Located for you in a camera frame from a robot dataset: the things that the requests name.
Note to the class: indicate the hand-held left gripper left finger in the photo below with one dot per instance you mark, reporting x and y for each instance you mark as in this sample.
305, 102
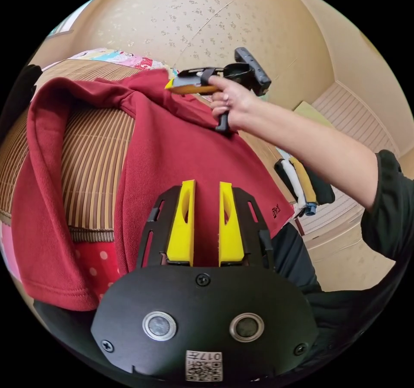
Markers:
181, 232

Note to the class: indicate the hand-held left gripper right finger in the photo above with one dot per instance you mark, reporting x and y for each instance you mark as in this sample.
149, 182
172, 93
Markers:
230, 236

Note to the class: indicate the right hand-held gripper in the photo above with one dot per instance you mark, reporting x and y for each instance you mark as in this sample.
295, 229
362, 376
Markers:
233, 70

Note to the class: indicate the person's right hand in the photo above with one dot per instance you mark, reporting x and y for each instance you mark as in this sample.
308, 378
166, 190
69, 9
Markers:
237, 103

